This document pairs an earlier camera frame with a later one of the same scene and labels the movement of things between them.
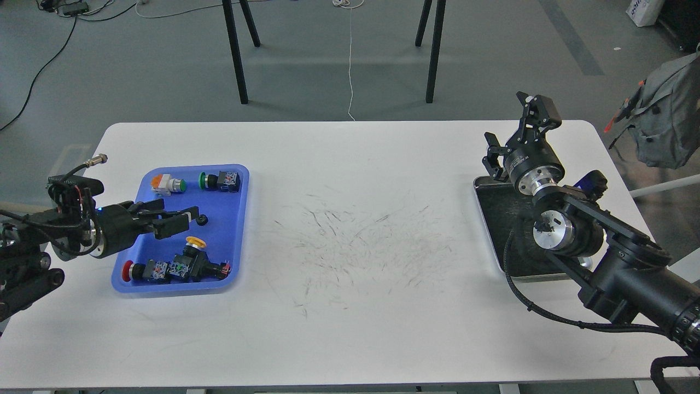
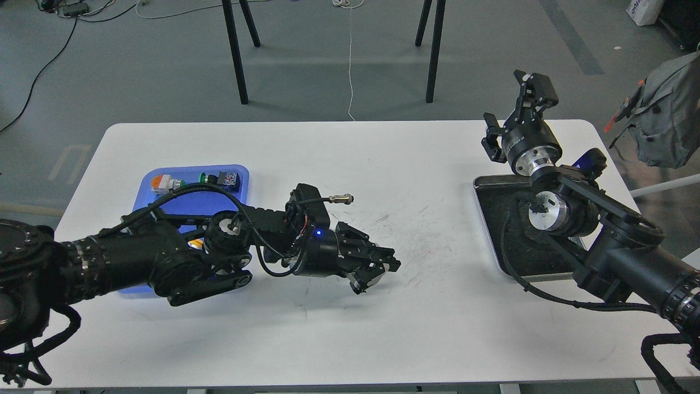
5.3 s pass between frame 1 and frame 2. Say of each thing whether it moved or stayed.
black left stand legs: stayed
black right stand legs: stayed
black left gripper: moved
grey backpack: stayed
